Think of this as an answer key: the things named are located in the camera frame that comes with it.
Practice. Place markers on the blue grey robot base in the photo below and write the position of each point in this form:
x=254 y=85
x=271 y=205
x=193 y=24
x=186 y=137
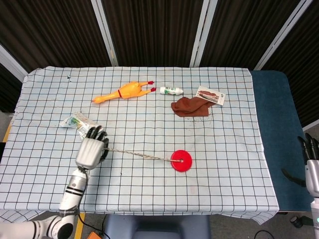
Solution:
x=157 y=227

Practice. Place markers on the blue padded table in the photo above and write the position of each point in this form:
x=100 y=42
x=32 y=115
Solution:
x=274 y=124

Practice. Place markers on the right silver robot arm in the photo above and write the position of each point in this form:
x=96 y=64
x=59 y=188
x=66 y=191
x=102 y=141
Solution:
x=315 y=216

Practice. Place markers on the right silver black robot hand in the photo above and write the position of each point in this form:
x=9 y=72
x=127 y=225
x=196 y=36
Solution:
x=310 y=169

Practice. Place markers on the black device on floor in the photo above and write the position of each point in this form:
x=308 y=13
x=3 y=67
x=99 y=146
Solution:
x=300 y=221

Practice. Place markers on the white grid checked tablecloth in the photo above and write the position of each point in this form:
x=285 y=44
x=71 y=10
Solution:
x=149 y=189

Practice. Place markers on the orange box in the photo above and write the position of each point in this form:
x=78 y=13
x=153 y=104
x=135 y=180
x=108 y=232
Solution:
x=94 y=235

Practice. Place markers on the printed picture card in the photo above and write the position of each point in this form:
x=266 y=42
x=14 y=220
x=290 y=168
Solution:
x=210 y=95

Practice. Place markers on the brown folded cloth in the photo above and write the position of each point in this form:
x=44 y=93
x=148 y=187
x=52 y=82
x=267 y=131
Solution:
x=192 y=107

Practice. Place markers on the black white folding screen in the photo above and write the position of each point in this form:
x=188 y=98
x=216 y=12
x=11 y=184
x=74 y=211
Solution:
x=159 y=32

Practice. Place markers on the crumpled silver snack packet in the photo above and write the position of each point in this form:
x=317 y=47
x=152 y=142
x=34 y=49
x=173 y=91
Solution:
x=77 y=122

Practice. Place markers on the red plastic disc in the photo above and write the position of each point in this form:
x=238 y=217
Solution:
x=181 y=160

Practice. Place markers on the yellow rubber chicken toy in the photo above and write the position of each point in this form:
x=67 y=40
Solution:
x=124 y=91

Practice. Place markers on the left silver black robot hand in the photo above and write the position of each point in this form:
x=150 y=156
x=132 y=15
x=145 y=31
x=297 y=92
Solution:
x=92 y=152

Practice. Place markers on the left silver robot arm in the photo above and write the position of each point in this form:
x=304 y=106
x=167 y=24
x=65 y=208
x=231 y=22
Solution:
x=57 y=209

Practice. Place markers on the white green small bottle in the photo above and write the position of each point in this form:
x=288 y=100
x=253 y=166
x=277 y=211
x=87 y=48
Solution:
x=171 y=90

